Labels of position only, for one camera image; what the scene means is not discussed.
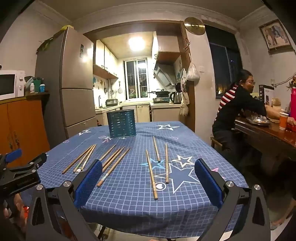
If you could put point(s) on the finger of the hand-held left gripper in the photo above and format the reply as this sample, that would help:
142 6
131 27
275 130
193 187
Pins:
13 154
34 162

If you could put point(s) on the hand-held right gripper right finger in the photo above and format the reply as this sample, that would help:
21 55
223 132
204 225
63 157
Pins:
208 183

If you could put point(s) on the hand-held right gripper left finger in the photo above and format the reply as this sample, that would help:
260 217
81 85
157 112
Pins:
89 183

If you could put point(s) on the wooden chopstick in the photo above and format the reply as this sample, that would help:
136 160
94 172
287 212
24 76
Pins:
113 168
89 157
113 155
78 159
108 152
85 158
156 149
151 175
166 163

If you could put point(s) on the perforated metal utensil holder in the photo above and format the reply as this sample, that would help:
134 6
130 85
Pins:
121 124

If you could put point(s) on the person's left hand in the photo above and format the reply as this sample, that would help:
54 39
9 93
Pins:
19 206

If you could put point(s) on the orange wooden cabinet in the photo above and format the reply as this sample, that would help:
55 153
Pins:
25 125

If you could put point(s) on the wooden stool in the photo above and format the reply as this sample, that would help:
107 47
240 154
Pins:
216 142

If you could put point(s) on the white microwave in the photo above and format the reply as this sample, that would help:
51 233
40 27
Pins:
9 84

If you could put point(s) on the teal lidded jar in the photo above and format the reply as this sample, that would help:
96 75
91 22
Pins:
42 88

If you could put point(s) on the dark wooden dining table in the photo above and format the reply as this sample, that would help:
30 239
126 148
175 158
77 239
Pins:
266 136

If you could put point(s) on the metal bowl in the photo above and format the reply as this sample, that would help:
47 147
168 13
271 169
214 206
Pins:
257 121

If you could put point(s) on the hanging beige bags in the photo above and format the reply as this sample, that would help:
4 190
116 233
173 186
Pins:
184 104

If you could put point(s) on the black kitchen faucet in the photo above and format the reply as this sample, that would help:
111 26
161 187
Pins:
99 100

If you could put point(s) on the cream kitchen base cabinets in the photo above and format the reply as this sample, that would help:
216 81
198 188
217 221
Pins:
161 113

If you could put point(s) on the grey countertop appliance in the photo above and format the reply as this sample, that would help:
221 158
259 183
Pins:
111 102

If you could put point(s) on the steel electric kettle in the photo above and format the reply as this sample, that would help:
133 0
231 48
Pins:
176 97

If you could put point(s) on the gas stove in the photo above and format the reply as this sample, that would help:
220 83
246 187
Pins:
161 100

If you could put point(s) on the orange cup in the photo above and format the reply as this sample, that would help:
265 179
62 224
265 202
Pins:
283 121

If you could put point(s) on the hanging strainer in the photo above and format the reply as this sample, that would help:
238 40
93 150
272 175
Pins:
120 90

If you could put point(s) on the hanging black pan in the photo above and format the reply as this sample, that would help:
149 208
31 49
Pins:
178 87

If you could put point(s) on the grey refrigerator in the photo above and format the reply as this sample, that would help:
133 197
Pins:
76 69

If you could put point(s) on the black wok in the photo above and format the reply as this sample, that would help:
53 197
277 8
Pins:
159 93

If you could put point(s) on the black cardboard box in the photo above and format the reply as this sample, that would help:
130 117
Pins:
266 92

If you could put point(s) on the hanging white cloth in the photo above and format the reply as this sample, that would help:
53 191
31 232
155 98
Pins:
183 77

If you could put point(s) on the hanging white plastic bag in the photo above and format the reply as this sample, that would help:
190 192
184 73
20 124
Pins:
193 73

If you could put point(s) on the dark room window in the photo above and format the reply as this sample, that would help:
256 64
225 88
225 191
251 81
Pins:
223 69

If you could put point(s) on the barred kitchen window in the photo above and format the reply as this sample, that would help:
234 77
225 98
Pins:
136 78

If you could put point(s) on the steel range hood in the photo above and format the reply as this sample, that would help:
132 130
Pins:
163 74

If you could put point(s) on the pink thermos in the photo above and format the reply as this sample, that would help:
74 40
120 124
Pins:
293 102

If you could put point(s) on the dark refrigerator sticker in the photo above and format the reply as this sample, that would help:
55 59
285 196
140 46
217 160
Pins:
81 51

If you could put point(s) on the cream cabinet above range hood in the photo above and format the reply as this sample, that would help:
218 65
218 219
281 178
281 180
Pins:
165 48

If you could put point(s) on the round ceiling light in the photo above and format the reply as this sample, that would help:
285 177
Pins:
136 43

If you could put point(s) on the white wall switch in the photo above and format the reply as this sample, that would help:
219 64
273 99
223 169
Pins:
202 68

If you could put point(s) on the cream wall cabinets wooden base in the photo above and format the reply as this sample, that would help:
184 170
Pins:
104 60

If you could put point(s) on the round golden wall plate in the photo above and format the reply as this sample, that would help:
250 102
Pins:
194 26

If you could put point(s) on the framed wall picture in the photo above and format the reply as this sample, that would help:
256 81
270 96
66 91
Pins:
275 34

